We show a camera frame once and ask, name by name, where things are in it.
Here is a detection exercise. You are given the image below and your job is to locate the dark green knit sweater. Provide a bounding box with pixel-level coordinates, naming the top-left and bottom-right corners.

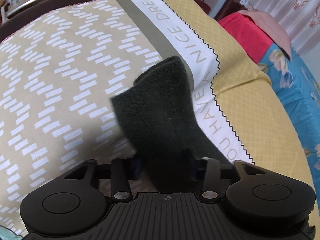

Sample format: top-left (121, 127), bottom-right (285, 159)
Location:
top-left (111, 56), bottom-right (230, 193)

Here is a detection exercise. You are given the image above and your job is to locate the teal grid blanket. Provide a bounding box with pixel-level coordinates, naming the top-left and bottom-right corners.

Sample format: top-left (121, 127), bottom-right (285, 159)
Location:
top-left (0, 226), bottom-right (17, 240)

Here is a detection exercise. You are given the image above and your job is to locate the yellow patterned bed cover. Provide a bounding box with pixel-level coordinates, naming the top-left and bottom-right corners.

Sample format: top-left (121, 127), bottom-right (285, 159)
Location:
top-left (1, 0), bottom-right (312, 236)

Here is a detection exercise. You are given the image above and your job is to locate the blue floral bedsheet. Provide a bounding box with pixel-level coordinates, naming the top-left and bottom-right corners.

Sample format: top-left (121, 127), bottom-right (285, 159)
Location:
top-left (257, 42), bottom-right (320, 165)

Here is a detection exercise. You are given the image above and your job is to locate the red bed mattress cover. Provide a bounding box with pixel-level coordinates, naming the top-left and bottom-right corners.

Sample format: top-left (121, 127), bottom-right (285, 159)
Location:
top-left (218, 12), bottom-right (273, 63)

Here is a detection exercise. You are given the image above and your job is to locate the pink pillow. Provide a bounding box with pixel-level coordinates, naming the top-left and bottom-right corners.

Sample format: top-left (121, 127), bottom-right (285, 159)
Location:
top-left (238, 10), bottom-right (292, 62)

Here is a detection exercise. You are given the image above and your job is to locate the pink patterned curtain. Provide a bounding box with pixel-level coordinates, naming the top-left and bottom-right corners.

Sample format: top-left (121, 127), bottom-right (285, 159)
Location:
top-left (244, 0), bottom-right (319, 56)

